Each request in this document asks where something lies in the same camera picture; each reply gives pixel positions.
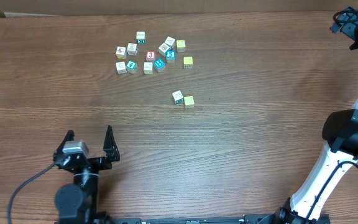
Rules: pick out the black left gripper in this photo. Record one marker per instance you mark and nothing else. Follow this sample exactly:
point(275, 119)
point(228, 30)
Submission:
point(91, 161)

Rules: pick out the yellow-framed blue picture block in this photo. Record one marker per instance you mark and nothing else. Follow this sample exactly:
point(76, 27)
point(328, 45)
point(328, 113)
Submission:
point(148, 68)

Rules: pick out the white block red drawing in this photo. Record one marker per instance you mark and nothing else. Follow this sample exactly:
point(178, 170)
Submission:
point(178, 97)

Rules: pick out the red number 3 block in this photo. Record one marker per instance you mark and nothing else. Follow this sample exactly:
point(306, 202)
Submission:
point(150, 56)

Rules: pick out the white-top green-sided block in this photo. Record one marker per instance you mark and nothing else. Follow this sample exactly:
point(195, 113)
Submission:
point(189, 102)

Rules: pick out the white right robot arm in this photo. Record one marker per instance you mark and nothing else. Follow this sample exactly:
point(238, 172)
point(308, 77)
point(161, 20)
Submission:
point(339, 154)

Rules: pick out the butterfly picture wooden block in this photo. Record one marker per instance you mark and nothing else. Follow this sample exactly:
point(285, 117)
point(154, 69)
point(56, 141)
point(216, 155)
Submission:
point(121, 67)

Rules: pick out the green number 4 block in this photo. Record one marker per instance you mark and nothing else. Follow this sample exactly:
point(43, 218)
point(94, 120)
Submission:
point(132, 66)

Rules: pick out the yellow-sided boot picture block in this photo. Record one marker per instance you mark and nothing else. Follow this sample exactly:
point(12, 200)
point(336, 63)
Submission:
point(121, 52)

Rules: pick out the leaf picture wooden block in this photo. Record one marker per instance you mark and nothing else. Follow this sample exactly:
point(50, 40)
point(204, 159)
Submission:
point(132, 49)

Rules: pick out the blue-top wooden block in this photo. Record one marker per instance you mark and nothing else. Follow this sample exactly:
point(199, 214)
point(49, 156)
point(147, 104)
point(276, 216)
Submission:
point(159, 64)

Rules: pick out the green letter R block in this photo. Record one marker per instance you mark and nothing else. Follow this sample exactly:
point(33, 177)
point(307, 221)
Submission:
point(140, 37)

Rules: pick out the blue number 5 block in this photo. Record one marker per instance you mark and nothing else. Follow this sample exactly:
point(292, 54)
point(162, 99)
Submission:
point(170, 56)

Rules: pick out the plain wooden picture block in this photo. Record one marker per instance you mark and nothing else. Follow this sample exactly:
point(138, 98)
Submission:
point(163, 49)

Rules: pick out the yellow-top letter P block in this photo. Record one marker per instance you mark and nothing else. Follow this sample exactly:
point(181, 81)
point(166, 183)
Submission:
point(188, 62)

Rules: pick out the white-top wooden block rear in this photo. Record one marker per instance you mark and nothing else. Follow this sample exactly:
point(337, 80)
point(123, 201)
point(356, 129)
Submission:
point(170, 41)

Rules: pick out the yellow-top wooden block rear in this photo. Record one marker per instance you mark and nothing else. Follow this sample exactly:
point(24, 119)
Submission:
point(181, 46)

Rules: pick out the cardboard back panel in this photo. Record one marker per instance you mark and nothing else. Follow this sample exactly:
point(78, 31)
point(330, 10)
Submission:
point(118, 7)

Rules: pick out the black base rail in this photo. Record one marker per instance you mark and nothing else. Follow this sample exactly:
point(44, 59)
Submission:
point(197, 220)

